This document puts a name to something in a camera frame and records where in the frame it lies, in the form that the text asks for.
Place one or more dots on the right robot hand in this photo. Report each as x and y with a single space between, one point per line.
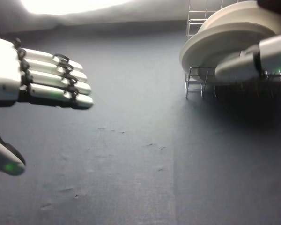
267 56

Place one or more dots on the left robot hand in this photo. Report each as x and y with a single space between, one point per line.
2 70

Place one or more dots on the white sheet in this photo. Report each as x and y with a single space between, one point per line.
84 9

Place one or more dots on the grey table cloth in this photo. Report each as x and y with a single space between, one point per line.
154 164

